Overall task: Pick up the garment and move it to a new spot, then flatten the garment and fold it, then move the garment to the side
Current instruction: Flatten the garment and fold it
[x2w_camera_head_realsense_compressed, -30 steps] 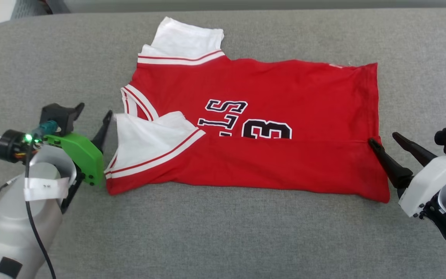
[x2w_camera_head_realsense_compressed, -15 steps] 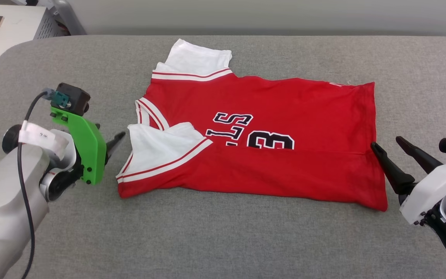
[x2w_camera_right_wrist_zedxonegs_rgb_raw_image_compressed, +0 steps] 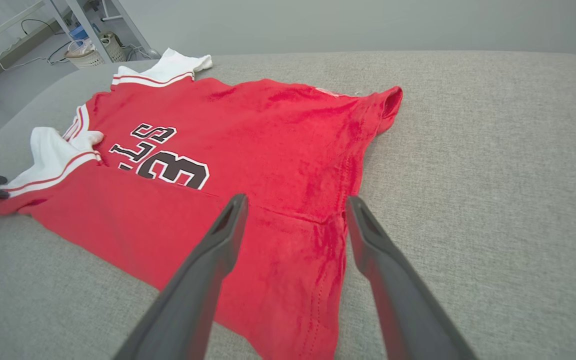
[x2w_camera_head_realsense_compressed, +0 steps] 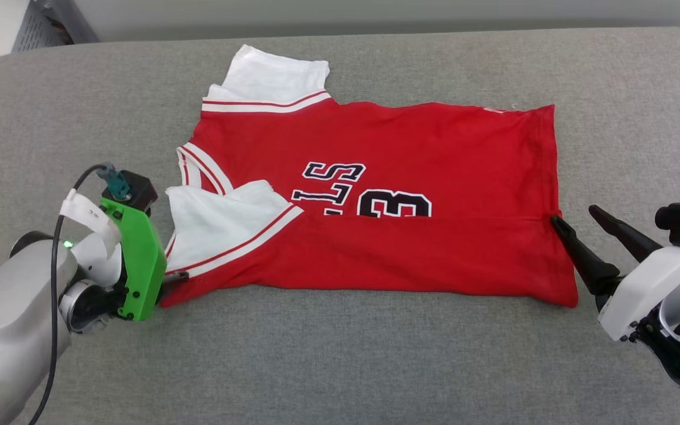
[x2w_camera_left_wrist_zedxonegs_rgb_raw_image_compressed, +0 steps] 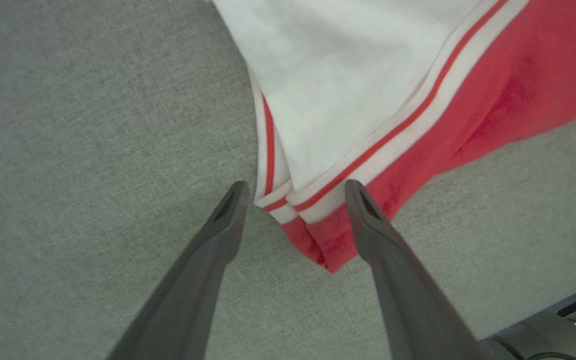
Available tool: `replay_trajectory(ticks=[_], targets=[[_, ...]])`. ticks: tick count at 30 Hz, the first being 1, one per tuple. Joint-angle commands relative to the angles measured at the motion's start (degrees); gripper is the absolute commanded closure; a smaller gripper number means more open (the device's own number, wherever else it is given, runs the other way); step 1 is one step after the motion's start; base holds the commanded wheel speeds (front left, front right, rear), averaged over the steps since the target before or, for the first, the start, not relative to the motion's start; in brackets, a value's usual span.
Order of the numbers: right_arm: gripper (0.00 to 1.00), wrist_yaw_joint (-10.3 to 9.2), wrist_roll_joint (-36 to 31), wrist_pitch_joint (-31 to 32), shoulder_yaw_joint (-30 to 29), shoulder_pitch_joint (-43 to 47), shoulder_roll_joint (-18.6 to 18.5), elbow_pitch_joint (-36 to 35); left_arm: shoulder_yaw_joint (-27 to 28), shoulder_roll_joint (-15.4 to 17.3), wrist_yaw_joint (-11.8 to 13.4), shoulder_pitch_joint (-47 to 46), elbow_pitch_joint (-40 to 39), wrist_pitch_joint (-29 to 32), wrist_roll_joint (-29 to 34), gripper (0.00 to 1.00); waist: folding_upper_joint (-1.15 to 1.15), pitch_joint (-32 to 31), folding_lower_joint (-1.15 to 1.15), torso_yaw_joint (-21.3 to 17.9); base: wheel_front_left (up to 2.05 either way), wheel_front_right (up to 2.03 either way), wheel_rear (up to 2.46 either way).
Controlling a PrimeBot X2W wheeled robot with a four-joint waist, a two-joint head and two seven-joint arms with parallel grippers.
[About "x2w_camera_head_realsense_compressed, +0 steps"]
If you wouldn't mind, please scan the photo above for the white partition panel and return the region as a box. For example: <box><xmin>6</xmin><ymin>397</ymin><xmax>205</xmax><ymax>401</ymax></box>
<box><xmin>74</xmin><ymin>0</ymin><xmax>680</xmax><ymax>42</ymax></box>

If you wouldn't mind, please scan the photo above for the grey panel support post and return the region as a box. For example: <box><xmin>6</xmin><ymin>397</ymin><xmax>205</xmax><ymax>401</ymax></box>
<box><xmin>33</xmin><ymin>0</ymin><xmax>102</xmax><ymax>45</ymax></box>

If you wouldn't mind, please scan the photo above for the red and white basketball jersey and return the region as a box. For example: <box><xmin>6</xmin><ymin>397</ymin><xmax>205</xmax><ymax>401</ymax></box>
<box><xmin>160</xmin><ymin>44</ymin><xmax>578</xmax><ymax>309</ymax></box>

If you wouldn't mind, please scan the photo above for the teal left cable connector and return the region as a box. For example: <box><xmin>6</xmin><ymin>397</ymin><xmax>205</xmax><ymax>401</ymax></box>
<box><xmin>97</xmin><ymin>164</ymin><xmax>132</xmax><ymax>201</ymax></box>

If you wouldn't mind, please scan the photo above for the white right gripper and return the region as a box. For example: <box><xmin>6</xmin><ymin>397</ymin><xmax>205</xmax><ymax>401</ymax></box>
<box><xmin>551</xmin><ymin>205</ymin><xmax>680</xmax><ymax>343</ymax></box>

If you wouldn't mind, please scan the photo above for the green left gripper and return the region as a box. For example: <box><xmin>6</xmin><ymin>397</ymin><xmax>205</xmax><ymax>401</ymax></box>
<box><xmin>101</xmin><ymin>198</ymin><xmax>190</xmax><ymax>322</ymax></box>

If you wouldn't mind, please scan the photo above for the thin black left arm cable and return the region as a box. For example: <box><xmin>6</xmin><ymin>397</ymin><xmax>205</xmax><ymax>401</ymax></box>
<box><xmin>26</xmin><ymin>164</ymin><xmax>110</xmax><ymax>425</ymax></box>

